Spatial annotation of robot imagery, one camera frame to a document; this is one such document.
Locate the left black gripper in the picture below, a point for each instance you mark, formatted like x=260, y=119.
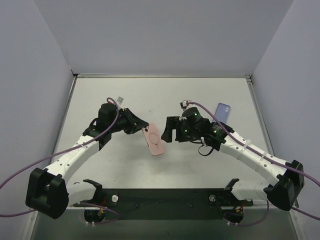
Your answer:
x=129, y=121

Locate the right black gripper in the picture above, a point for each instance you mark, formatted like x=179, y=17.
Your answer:
x=177, y=129

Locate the pink phone case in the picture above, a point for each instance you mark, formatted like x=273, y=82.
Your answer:
x=153, y=140

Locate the lavender phone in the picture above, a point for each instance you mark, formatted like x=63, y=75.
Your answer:
x=222, y=112

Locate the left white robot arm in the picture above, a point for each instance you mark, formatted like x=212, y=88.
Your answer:
x=47, y=190

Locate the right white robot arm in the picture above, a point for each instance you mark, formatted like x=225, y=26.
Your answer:
x=282, y=180

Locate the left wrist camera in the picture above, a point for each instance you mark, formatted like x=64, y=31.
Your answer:
x=119, y=101

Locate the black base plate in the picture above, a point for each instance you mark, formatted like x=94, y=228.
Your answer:
x=162, y=204

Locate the aluminium frame rail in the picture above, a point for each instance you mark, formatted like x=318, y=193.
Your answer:
x=280, y=101

